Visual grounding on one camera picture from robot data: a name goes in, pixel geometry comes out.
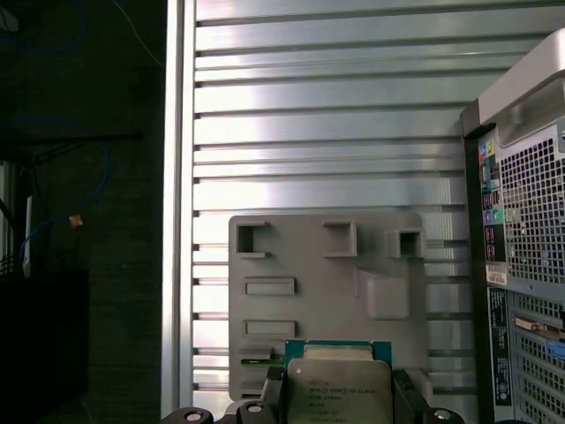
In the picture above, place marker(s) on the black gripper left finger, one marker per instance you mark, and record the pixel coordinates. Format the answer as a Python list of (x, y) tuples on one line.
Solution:
[(273, 388)]

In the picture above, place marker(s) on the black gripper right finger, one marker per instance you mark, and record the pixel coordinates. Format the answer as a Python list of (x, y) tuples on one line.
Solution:
[(408, 397)]

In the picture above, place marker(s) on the silver green CPU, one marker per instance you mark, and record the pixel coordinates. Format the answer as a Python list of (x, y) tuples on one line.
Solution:
[(337, 384)]

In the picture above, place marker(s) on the green RAM stick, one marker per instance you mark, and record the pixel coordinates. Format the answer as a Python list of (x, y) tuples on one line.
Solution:
[(256, 361)]

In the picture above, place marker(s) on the grey parts rack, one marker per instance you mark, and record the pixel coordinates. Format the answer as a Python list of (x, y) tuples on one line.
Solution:
[(318, 287)]

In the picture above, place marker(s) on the black open PC case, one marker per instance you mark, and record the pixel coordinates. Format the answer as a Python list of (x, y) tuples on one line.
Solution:
[(529, 221)]

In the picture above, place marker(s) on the small brown floor marker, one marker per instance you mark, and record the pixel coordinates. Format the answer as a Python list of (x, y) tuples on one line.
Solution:
[(76, 221)]

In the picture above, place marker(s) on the white frame bar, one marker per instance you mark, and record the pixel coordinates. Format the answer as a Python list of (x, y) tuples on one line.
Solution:
[(27, 234)]

